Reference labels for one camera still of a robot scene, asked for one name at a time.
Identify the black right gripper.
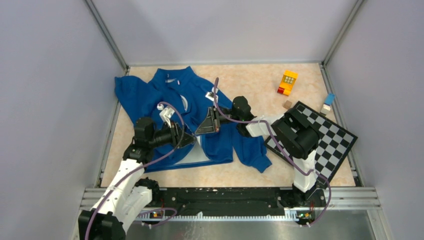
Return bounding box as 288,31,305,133
195,106,241,135

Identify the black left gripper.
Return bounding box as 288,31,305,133
148,119,197,149

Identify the blue zip jacket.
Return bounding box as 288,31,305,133
114,66,272,173

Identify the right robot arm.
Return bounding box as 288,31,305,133
195,92,321,206

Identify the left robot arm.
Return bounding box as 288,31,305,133
77,117,196,240

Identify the small brown wooden cube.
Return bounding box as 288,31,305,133
283,100,293,110

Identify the yellow red toy block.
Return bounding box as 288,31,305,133
277,70,299,96

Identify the blue white small block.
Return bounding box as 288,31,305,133
320,93,336,115

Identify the black white checkerboard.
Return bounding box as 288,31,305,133
263,100,359,190

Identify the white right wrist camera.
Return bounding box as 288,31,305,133
205,91,219,103

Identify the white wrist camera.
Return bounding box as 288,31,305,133
205,91,219,103
157,103,175,128

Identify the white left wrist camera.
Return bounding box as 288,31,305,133
157,103,175,128

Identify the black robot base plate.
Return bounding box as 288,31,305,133
145,187,326,217

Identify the aluminium frame rail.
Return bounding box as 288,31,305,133
79,185,382,223

